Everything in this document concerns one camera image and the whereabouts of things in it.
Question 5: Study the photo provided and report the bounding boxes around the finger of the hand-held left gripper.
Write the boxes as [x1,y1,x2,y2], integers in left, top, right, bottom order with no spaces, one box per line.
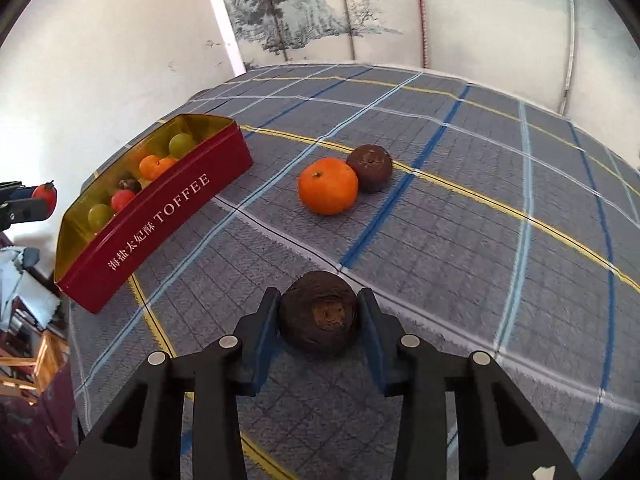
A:
[0,180,35,202]
[0,199,51,224]

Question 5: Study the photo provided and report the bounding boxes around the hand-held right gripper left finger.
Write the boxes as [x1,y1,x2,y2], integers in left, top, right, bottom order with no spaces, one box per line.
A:
[60,287,282,480]

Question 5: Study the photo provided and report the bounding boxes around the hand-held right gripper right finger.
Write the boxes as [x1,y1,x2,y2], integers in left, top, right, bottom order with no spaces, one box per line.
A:
[356,287,583,480]

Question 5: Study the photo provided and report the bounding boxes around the small red tomato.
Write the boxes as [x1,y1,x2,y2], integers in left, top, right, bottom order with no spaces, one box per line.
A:
[32,181,57,217]
[111,189,137,213]

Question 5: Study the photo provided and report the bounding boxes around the green oval fruit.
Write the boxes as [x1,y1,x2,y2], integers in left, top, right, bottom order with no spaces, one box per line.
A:
[168,133,196,158]
[88,204,115,230]

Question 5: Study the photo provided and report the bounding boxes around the red metal tin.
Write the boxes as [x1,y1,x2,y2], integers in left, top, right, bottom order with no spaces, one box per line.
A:
[52,113,254,315]

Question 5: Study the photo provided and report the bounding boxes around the light blue cloth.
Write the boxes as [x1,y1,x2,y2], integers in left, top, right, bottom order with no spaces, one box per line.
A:
[0,247,63,331]

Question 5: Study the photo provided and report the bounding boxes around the wooden chair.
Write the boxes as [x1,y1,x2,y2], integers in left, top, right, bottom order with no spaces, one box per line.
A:
[0,330,68,401]

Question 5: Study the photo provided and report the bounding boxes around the large orange mandarin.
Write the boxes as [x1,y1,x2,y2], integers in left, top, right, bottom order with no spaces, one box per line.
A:
[298,157,360,216]

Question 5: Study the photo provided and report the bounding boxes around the dark red cloth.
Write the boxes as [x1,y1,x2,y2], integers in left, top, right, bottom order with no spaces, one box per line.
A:
[0,365,83,480]

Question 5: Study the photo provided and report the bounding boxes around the red striped pole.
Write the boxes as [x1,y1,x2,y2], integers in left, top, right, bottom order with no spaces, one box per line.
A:
[412,0,432,68]

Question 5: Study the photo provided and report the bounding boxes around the landscape painted screen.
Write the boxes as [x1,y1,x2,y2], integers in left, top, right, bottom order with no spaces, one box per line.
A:
[210,0,640,156]

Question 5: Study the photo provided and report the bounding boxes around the grey white pole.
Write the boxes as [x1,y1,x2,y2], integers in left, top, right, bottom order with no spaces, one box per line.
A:
[559,0,581,111]

